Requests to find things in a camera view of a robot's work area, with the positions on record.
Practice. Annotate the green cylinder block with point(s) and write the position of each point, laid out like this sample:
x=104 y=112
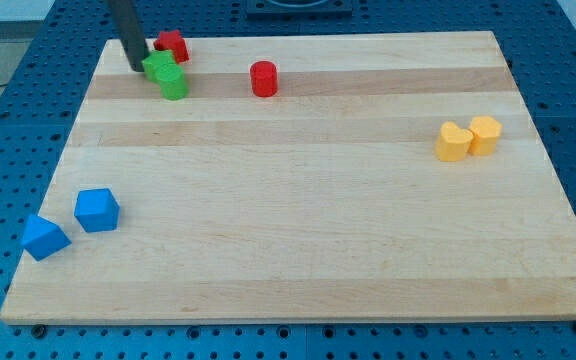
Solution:
x=171 y=80

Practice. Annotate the red cylinder block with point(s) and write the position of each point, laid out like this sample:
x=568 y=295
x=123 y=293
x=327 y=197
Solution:
x=264 y=78

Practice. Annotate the wooden board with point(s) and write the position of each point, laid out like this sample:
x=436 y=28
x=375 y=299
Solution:
x=324 y=203

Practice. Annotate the yellow heart block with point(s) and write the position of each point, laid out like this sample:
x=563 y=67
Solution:
x=453 y=142

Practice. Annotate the green star block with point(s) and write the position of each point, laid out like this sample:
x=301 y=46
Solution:
x=155 y=60

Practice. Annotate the red star block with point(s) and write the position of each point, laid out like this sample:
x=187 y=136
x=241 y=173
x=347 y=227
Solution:
x=174 y=41

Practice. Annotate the blue cube block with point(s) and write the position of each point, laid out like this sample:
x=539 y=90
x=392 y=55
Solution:
x=97 y=210

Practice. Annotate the yellow pentagon block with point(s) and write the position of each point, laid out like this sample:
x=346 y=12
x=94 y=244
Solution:
x=486 y=131

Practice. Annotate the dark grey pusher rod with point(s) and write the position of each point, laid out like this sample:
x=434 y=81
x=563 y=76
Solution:
x=130 y=33

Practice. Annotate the blue triangle block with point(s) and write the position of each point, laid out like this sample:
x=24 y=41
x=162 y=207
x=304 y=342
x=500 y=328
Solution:
x=42 y=238

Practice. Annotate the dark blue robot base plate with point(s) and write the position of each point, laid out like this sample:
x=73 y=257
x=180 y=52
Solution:
x=269 y=8

